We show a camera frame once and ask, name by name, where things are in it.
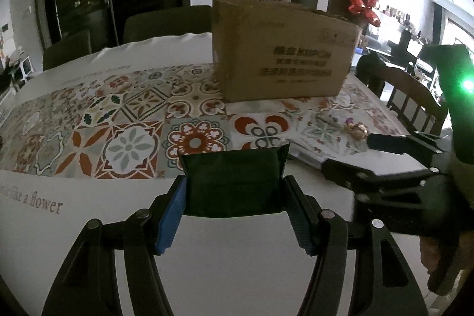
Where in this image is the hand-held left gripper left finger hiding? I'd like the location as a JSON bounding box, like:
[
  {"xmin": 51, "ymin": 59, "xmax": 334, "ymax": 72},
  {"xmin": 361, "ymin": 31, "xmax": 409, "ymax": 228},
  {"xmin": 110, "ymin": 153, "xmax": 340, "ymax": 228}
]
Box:
[{"xmin": 41, "ymin": 175, "xmax": 188, "ymax": 316}]

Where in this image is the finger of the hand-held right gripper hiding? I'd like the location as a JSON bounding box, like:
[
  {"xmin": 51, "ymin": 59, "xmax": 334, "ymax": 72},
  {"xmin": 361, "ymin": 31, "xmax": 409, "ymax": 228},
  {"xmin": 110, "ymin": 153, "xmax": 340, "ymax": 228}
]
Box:
[
  {"xmin": 321, "ymin": 158, "xmax": 435, "ymax": 195},
  {"xmin": 366, "ymin": 132, "xmax": 447, "ymax": 166}
]

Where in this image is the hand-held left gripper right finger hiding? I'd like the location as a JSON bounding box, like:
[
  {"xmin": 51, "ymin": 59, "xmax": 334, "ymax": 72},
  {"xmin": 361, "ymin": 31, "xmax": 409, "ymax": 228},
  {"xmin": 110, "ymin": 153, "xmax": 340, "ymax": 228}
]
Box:
[{"xmin": 281, "ymin": 175, "xmax": 430, "ymax": 316}]

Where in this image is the dark green snack packet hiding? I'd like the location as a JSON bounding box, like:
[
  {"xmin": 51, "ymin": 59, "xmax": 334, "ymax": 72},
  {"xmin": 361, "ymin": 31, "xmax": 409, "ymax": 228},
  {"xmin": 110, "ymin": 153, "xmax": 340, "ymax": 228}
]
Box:
[{"xmin": 179, "ymin": 143, "xmax": 291, "ymax": 218}]

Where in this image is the brown cardboard box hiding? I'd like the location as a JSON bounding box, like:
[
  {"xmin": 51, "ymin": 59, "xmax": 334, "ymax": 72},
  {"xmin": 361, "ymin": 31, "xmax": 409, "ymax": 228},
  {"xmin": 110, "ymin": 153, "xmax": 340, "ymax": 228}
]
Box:
[{"xmin": 210, "ymin": 0, "xmax": 363, "ymax": 102}]

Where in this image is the person's right hand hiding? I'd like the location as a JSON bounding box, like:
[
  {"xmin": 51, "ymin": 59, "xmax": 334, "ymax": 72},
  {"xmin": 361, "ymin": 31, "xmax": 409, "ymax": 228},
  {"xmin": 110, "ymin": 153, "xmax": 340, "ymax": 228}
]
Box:
[{"xmin": 420, "ymin": 235, "xmax": 465, "ymax": 296}]

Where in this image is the brown wooden chair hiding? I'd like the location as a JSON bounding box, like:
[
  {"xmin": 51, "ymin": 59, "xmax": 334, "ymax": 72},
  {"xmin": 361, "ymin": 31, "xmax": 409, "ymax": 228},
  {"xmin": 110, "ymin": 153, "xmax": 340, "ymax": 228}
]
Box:
[{"xmin": 385, "ymin": 68, "xmax": 450, "ymax": 133}]

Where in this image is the dark green garment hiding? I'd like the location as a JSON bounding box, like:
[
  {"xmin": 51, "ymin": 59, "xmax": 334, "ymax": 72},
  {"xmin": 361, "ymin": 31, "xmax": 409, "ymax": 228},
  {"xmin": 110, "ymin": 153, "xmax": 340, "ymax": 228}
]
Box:
[{"xmin": 355, "ymin": 52, "xmax": 388, "ymax": 99}]

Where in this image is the patterned tile table mat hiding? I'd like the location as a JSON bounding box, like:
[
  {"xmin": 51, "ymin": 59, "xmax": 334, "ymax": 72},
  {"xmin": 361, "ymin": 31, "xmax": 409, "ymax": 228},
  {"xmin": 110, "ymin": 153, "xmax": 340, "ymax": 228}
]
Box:
[{"xmin": 0, "ymin": 62, "xmax": 411, "ymax": 180}]

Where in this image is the red flower balloon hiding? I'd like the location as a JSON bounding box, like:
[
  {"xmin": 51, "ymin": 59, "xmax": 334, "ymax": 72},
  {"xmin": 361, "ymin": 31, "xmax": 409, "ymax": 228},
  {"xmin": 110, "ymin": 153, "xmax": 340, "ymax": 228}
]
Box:
[{"xmin": 348, "ymin": 0, "xmax": 382, "ymax": 28}]

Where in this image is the dark upholstered chair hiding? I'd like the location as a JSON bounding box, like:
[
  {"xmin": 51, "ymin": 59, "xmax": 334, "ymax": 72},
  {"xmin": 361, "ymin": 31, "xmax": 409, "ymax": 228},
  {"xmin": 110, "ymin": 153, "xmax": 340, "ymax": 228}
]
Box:
[
  {"xmin": 122, "ymin": 5, "xmax": 213, "ymax": 44},
  {"xmin": 42, "ymin": 29, "xmax": 93, "ymax": 71}
]

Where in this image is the small white shelf unit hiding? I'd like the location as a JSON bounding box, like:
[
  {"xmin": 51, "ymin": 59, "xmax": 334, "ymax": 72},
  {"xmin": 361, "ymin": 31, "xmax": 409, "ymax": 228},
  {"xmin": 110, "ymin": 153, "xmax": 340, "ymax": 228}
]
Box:
[{"xmin": 15, "ymin": 55, "xmax": 35, "ymax": 78}]

